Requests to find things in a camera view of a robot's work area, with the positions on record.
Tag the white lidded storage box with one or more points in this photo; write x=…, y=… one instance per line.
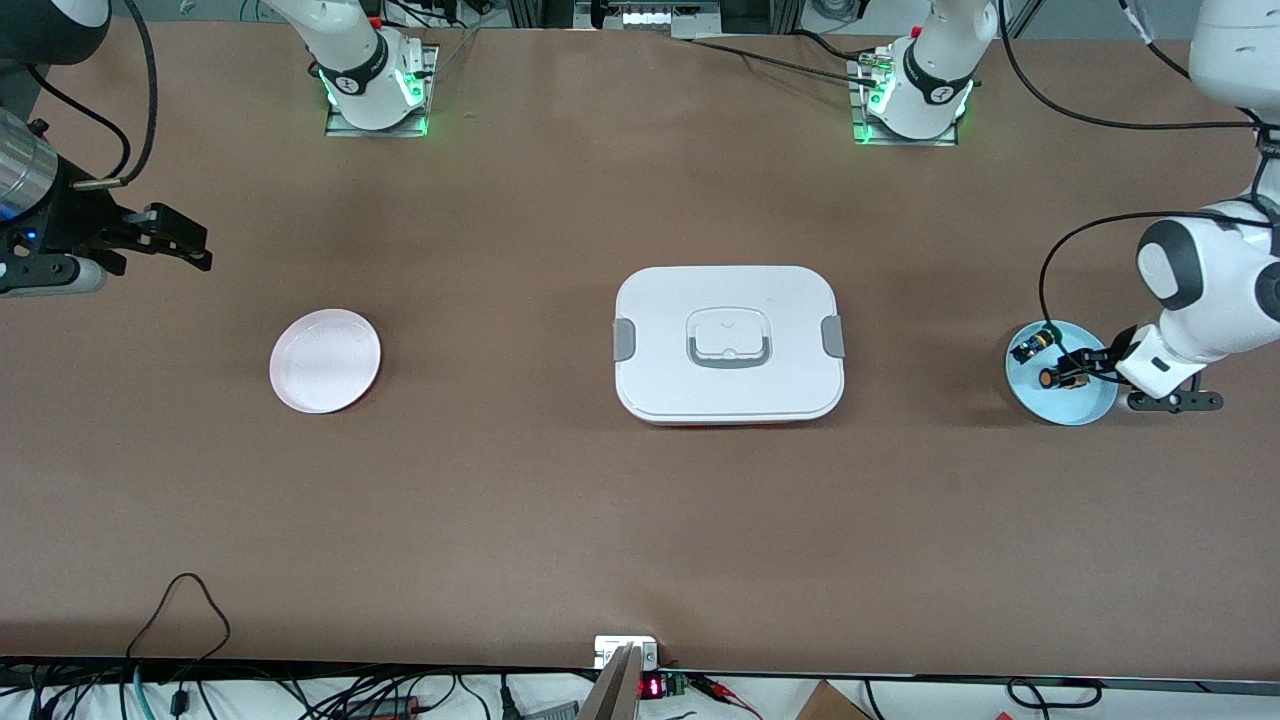
x=730, y=395

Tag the red clip lead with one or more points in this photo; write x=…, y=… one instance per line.
x=725, y=690

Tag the light blue round plate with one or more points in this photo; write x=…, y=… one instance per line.
x=1070, y=405

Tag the orange push button switch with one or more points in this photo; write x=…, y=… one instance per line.
x=1047, y=378

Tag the small white box device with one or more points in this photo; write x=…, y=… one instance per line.
x=612, y=648

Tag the grey metal bar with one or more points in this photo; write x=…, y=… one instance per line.
x=612, y=690

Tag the red LED display module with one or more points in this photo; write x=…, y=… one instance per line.
x=651, y=688

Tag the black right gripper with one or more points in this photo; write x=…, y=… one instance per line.
x=72, y=217

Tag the brown cardboard piece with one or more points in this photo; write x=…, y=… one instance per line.
x=830, y=705

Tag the pink round plate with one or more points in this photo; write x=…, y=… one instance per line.
x=325, y=362

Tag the black power plug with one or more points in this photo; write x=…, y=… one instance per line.
x=508, y=697

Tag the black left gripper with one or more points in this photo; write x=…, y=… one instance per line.
x=1083, y=364

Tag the green push button switch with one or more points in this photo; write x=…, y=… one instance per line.
x=1030, y=347

